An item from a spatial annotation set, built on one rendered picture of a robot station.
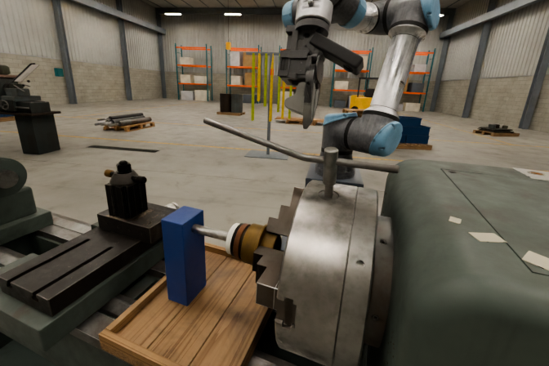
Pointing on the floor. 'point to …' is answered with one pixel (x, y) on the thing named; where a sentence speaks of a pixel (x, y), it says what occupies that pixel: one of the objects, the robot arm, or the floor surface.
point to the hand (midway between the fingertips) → (309, 122)
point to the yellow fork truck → (362, 97)
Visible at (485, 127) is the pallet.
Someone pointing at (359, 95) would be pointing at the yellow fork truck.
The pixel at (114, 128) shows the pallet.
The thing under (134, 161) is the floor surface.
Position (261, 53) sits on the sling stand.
